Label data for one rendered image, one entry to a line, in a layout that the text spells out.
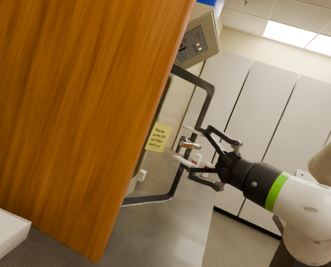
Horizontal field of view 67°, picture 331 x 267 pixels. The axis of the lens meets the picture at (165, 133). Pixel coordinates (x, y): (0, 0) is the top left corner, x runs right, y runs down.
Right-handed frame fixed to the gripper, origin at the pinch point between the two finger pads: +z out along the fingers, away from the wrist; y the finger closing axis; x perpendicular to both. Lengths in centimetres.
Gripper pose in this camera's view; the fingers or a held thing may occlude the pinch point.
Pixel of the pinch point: (186, 144)
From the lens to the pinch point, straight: 71.1
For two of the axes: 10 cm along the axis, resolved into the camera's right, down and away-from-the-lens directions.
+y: 3.5, -9.3, -1.4
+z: -6.9, -3.5, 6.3
